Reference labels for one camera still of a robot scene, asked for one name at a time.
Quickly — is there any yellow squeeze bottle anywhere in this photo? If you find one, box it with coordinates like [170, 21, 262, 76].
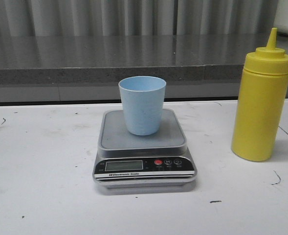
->
[231, 27, 288, 162]

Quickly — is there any silver digital kitchen scale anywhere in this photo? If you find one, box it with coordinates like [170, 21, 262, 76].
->
[92, 109, 197, 188]

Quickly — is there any light blue plastic cup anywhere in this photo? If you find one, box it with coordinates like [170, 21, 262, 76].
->
[118, 76, 166, 136]

